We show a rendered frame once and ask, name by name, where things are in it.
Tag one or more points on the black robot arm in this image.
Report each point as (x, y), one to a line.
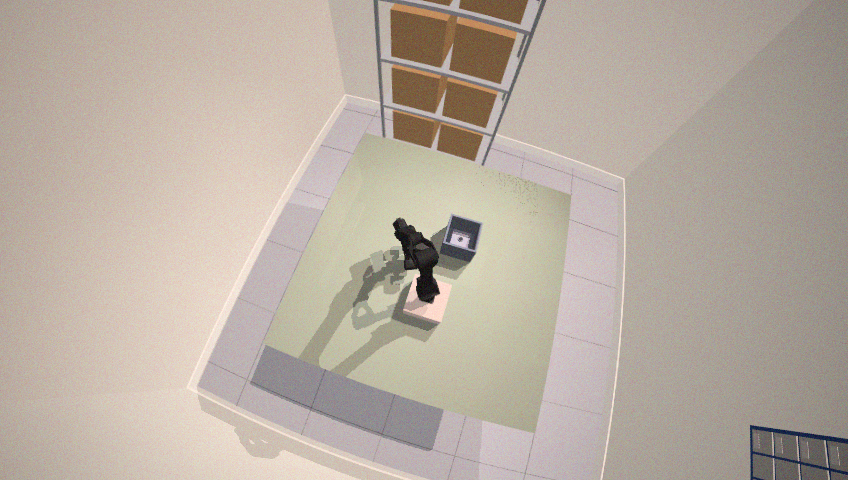
(424, 258)

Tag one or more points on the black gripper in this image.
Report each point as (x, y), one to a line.
(408, 263)

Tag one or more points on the white square plate with hole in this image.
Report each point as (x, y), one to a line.
(460, 238)

